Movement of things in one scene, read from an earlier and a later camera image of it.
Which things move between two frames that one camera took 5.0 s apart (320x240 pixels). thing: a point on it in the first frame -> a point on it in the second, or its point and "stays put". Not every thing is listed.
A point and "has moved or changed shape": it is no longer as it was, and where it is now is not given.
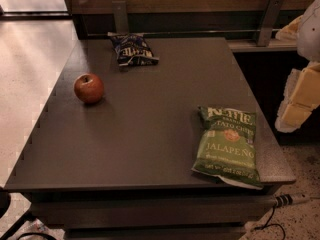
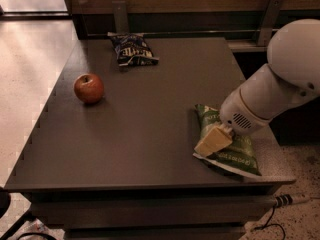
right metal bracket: x=270 y=19 stays put
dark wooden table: x=121 y=167 stays put
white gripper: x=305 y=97 -> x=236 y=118
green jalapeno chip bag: x=226 y=147 has moved or changed shape
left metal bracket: x=120 y=17 stays put
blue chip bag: x=133 y=49 stays put
